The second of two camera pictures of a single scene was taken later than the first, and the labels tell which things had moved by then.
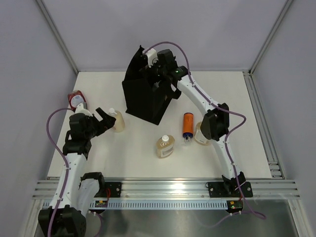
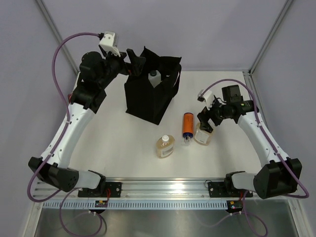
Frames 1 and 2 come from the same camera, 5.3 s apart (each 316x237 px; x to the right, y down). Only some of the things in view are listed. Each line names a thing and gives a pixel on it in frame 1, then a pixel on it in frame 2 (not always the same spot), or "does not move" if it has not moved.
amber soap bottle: x=199 y=137 does not move
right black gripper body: x=156 y=72 → x=217 y=112
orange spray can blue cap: x=187 y=126 does not move
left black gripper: x=106 y=123 → x=136 y=61
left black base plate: x=109 y=189 does not move
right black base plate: x=229 y=189 does not move
